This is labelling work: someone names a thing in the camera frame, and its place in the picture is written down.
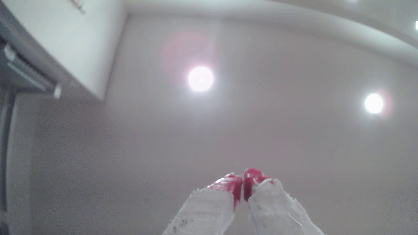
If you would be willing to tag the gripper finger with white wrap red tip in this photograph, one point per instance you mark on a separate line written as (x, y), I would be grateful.
(274, 209)
(209, 209)

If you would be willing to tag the round ceiling light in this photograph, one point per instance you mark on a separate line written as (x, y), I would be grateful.
(374, 103)
(201, 79)

